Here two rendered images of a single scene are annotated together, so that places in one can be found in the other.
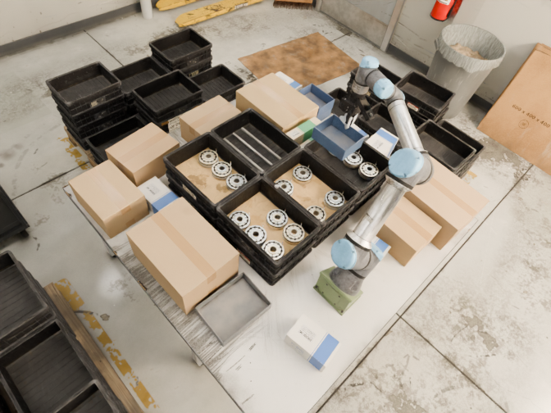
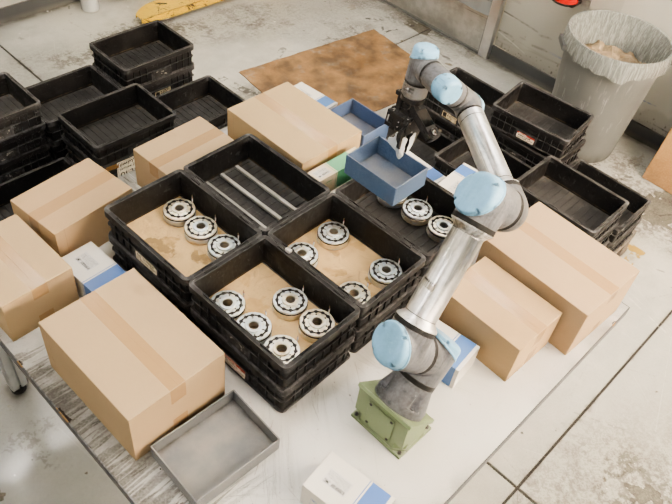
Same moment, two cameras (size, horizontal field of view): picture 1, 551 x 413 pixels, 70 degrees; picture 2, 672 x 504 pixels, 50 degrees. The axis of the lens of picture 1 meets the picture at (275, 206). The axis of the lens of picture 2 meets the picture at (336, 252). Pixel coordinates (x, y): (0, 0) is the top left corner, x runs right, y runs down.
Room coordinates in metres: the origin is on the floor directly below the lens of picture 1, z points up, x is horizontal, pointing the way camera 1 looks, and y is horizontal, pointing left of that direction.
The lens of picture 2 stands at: (-0.29, -0.14, 2.47)
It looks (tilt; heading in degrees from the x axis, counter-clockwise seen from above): 46 degrees down; 1
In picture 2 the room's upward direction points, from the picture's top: 9 degrees clockwise
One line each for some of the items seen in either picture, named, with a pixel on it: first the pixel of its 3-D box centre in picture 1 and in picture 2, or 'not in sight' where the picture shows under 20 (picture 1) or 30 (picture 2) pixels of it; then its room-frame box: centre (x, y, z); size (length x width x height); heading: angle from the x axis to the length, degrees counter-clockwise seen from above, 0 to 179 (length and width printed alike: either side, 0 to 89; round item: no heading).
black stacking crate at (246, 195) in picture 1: (267, 224); (273, 310); (1.00, 0.02, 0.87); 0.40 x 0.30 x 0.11; 54
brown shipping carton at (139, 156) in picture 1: (145, 156); (76, 212); (1.35, 0.74, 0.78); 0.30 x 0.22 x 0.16; 149
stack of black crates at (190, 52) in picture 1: (183, 68); (145, 84); (2.70, 0.95, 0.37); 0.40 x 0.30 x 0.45; 142
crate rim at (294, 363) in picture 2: (268, 218); (274, 299); (1.00, 0.02, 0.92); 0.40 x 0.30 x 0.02; 54
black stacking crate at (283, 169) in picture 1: (309, 191); (344, 259); (1.25, -0.16, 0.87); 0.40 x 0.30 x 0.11; 54
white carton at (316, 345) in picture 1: (311, 342); (346, 499); (0.54, -0.26, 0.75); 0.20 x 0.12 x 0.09; 60
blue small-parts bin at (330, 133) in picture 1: (338, 137); (385, 170); (1.42, -0.24, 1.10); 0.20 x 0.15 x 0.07; 52
